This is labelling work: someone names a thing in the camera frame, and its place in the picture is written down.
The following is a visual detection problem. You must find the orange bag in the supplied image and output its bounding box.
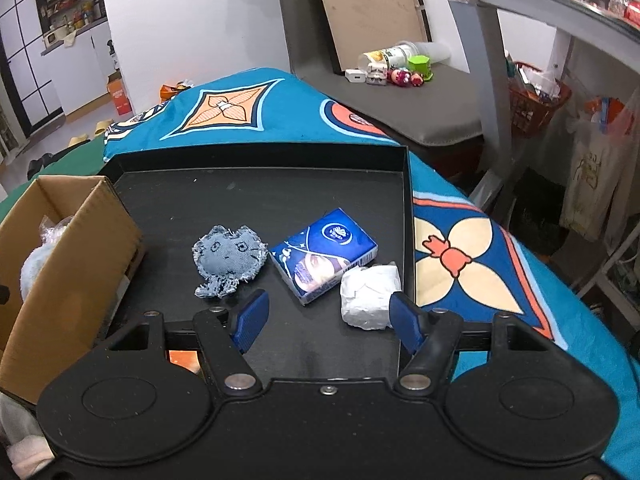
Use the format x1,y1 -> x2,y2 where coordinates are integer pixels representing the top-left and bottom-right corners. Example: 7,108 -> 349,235
160,80 -> 193,102

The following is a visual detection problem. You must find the clear plastic wrapped bag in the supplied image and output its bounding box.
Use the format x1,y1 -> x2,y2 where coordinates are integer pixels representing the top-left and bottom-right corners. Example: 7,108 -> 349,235
39,216 -> 74,245

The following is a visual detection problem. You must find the orange plastic basket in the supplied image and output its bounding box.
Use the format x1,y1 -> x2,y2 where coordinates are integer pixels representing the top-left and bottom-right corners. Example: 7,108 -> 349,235
506,60 -> 572,139

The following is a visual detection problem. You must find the blue tissue pack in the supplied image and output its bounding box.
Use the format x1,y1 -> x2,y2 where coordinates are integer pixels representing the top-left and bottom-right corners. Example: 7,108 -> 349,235
269,208 -> 378,306

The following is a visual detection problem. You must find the wooden board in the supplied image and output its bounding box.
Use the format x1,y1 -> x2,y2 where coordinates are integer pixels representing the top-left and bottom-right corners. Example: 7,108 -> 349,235
322,0 -> 431,70

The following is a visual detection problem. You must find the white crumpled soft block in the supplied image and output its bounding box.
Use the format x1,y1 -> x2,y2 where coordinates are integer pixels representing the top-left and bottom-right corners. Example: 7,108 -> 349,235
340,262 -> 402,330

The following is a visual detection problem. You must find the fluffy light blue plush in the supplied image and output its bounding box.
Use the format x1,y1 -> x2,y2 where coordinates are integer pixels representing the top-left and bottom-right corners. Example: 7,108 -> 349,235
20,240 -> 56,300

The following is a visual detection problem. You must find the denim cat soft toy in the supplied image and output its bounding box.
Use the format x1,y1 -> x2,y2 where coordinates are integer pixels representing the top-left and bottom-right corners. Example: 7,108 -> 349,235
192,226 -> 268,299

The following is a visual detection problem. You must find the brown cardboard box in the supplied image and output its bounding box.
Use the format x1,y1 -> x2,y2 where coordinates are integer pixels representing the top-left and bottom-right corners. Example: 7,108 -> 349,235
1,176 -> 143,404

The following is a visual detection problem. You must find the green cloth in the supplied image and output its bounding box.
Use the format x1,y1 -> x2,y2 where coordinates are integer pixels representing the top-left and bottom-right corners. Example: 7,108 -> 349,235
0,136 -> 104,220

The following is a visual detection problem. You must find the green toy container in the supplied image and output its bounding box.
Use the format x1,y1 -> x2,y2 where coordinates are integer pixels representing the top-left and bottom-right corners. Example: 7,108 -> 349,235
407,54 -> 433,82

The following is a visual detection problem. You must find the yellow slipper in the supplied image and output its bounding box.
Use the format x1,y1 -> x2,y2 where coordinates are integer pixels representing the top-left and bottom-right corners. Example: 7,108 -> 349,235
94,119 -> 113,136
67,134 -> 89,148

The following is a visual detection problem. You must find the grey bench cushion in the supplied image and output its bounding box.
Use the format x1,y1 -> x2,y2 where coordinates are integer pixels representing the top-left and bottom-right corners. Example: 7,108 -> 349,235
296,64 -> 483,148

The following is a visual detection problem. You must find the white paper cup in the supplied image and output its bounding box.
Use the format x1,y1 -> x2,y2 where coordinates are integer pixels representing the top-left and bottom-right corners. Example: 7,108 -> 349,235
357,41 -> 421,70

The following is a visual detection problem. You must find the grey metal table frame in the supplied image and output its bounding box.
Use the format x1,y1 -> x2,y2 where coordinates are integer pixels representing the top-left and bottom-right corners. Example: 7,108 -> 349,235
448,0 -> 639,209

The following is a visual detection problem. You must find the black shallow tray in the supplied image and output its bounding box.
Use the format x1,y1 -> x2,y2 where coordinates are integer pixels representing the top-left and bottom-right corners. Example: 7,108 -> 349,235
92,142 -> 418,391

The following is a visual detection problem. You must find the cream tote bag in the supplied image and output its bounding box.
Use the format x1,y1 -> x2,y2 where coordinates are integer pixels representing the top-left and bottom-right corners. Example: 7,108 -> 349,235
561,120 -> 638,249

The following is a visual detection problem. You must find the blue patterned blanket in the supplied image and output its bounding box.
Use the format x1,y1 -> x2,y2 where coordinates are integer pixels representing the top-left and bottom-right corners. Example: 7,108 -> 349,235
103,68 -> 639,479

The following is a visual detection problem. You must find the orange cardboard box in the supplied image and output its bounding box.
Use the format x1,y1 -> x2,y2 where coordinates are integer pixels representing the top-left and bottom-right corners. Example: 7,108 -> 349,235
106,73 -> 132,116

